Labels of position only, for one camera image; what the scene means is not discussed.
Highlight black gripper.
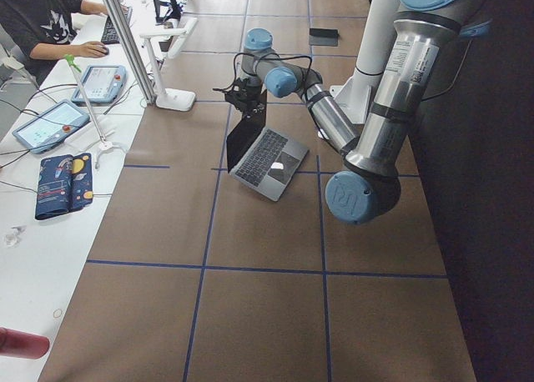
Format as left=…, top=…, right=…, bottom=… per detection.
left=224, top=78, right=261, bottom=117

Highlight grey laptop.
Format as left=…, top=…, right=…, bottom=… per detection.
left=226, top=91, right=309, bottom=202

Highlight black mouse pad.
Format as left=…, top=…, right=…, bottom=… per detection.
left=309, top=28, right=339, bottom=47

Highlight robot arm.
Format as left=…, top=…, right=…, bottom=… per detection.
left=228, top=0, right=489, bottom=224

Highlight white desk lamp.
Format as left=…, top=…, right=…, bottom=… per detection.
left=139, top=17, right=199, bottom=112

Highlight blue teach pendant far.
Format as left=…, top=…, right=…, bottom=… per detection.
left=81, top=65, right=127, bottom=106

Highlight blue teach pendant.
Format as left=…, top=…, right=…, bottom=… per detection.
left=81, top=65, right=127, bottom=106
left=12, top=99, right=89, bottom=154

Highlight black keyboard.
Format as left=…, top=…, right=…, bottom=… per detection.
left=100, top=6, right=134, bottom=45

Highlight metal rod stand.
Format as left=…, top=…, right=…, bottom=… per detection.
left=63, top=54, right=128, bottom=170

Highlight white pillar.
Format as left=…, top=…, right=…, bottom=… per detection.
left=356, top=0, right=400, bottom=76

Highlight blue teach pendant near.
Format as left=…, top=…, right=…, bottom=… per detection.
left=12, top=99, right=89, bottom=154

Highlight blue patterned pencil case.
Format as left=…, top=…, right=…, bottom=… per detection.
left=34, top=153, right=93, bottom=220

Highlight person in black shirt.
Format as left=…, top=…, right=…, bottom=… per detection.
left=1, top=0, right=108, bottom=84

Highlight red cylinder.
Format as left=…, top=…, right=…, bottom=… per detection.
left=1, top=327, right=50, bottom=359

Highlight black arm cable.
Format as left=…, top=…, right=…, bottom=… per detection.
left=212, top=52, right=314, bottom=93

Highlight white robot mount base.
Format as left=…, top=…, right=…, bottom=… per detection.
left=330, top=81, right=372, bottom=124

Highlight aluminium frame post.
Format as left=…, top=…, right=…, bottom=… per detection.
left=103, top=0, right=156, bottom=104

